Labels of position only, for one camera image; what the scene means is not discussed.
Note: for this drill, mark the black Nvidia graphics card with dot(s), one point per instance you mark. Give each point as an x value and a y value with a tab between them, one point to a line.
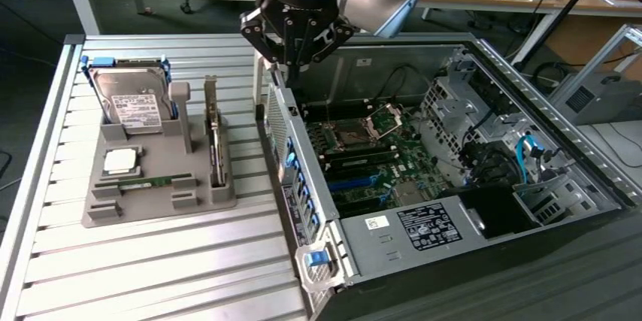
215	140

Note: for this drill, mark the black RAM slot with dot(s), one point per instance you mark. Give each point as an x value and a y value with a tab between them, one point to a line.
321	112
358	154
361	164

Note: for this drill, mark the metal socket cover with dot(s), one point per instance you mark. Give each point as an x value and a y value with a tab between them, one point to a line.
386	120

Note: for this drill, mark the open grey PC case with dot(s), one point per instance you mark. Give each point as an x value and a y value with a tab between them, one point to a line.
278	122

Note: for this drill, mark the CPU socket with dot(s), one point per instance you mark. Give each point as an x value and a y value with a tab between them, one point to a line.
351	135

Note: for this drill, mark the hard disk in blue caddy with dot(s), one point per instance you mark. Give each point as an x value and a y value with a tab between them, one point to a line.
130	91

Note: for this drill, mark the silver metal drive cage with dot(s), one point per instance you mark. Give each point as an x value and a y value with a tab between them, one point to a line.
449	108

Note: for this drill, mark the green motherboard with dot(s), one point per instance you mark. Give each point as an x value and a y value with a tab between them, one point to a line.
417	155

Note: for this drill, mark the silver CPU chip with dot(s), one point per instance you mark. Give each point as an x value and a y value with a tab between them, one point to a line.
120	159

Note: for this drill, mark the grey chipset heat sink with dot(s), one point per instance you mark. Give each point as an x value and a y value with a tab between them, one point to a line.
410	194

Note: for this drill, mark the black stand pole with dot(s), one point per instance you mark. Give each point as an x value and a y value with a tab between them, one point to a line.
562	16

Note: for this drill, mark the green RAM stick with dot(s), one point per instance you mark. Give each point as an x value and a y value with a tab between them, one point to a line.
146	182

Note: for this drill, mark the grey plastic parts rack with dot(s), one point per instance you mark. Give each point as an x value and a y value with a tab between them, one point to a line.
150	200

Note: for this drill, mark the grey computer tower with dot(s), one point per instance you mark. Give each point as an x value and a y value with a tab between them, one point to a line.
606	103

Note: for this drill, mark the grey power supply unit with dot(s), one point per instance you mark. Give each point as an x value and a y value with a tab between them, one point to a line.
386	249

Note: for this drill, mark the blue case latch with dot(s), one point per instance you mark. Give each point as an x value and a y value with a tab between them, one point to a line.
315	259

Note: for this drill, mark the silver disk bay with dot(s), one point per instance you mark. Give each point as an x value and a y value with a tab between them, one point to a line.
549	204

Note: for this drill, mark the aluminium profile frame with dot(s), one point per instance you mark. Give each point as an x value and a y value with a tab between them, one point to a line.
633	31

